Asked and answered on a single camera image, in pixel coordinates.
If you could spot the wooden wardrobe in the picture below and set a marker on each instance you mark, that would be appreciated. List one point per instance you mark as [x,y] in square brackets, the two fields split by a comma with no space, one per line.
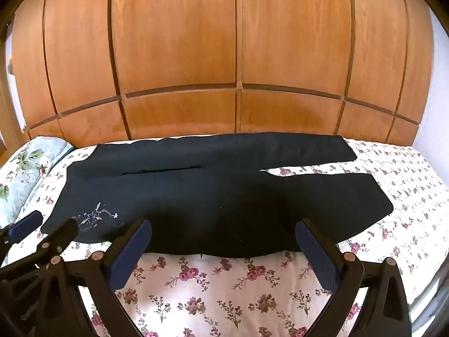
[224,42]

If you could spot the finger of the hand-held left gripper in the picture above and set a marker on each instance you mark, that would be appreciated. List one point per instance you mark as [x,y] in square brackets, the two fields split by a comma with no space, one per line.
[26,225]
[59,235]

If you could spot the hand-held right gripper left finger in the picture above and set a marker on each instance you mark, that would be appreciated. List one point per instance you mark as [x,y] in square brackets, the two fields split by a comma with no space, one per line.
[129,254]

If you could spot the light blue floral pillow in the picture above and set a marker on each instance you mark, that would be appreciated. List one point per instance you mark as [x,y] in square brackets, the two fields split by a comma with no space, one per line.
[21,168]

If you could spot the black pants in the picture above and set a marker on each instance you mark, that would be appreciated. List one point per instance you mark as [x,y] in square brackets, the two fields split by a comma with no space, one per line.
[210,189]

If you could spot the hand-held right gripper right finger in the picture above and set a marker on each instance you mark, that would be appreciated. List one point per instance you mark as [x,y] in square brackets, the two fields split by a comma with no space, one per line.
[315,256]

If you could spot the floral bed sheet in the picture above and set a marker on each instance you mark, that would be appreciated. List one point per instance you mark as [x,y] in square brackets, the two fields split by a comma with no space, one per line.
[228,288]

